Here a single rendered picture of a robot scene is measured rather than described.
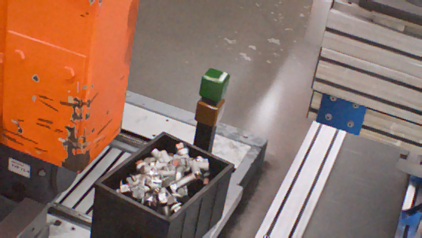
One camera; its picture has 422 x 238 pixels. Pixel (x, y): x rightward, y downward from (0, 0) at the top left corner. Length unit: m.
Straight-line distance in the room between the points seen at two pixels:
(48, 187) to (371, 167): 0.83
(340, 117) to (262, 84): 1.17
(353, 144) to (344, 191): 0.22
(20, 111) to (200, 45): 1.66
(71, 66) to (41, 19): 0.09
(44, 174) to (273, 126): 1.06
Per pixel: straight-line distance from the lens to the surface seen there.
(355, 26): 1.60
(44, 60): 1.39
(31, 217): 1.58
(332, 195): 2.08
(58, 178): 1.80
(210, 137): 1.56
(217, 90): 1.50
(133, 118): 2.45
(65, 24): 1.35
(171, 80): 2.81
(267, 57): 3.06
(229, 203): 1.57
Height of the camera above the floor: 1.39
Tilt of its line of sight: 32 degrees down
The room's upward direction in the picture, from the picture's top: 11 degrees clockwise
